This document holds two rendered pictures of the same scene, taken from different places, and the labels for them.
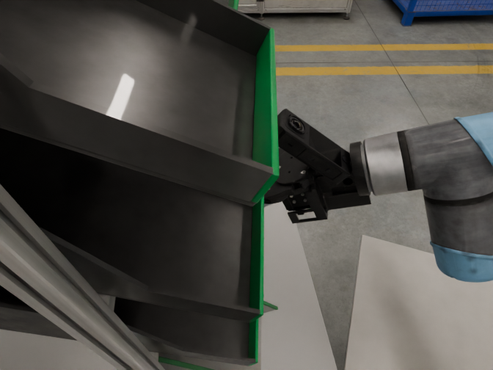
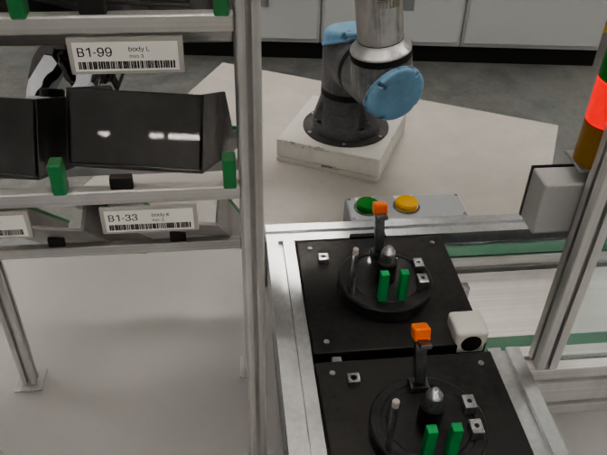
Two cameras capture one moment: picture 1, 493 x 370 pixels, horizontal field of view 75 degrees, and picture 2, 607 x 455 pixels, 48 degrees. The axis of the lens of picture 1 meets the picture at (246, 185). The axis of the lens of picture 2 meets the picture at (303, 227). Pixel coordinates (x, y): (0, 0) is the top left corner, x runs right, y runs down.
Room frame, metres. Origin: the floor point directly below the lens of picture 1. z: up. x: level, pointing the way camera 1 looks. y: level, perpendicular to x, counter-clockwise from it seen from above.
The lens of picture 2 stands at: (0.00, 0.79, 1.67)
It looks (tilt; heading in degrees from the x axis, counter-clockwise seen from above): 38 degrees down; 270
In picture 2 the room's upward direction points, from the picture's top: 2 degrees clockwise
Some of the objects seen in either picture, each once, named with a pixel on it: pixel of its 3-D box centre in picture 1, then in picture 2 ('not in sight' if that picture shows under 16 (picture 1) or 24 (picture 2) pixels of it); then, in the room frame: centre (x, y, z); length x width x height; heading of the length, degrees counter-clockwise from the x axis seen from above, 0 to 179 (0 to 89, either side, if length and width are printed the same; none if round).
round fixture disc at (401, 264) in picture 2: not in sight; (384, 283); (-0.12, 0.04, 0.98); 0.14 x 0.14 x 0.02
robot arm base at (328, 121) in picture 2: not in sight; (347, 106); (-0.08, -0.55, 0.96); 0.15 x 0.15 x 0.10
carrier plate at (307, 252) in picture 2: not in sight; (383, 292); (-0.12, 0.04, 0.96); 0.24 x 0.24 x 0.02; 8
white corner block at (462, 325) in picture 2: not in sight; (466, 331); (-0.23, 0.12, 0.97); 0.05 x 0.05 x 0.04; 8
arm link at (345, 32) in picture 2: not in sight; (351, 56); (-0.08, -0.55, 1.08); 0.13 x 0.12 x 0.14; 115
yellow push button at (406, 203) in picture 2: not in sight; (406, 205); (-0.18, -0.19, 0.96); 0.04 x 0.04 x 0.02
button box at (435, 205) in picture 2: not in sight; (404, 219); (-0.18, -0.19, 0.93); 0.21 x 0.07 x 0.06; 8
